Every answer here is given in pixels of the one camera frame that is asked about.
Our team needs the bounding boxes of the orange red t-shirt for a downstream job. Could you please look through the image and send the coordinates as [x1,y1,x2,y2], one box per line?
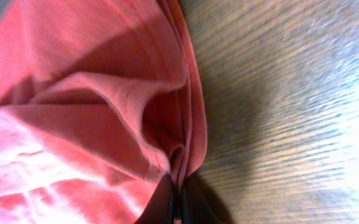
[0,0,207,223]

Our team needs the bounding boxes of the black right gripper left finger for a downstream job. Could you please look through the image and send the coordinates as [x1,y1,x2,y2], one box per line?
[135,174,176,224]

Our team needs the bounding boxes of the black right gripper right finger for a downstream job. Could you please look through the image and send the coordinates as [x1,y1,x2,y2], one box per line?
[180,174,226,224]

